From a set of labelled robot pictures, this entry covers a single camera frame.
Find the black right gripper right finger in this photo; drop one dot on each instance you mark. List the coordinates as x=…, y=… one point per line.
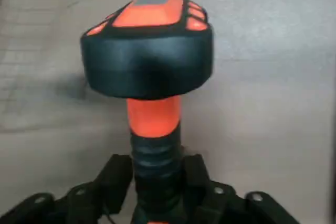
x=215, y=205

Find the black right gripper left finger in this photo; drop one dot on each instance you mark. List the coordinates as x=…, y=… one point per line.
x=99, y=200

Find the orange black barcode scanner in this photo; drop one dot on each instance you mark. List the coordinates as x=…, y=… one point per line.
x=149, y=64

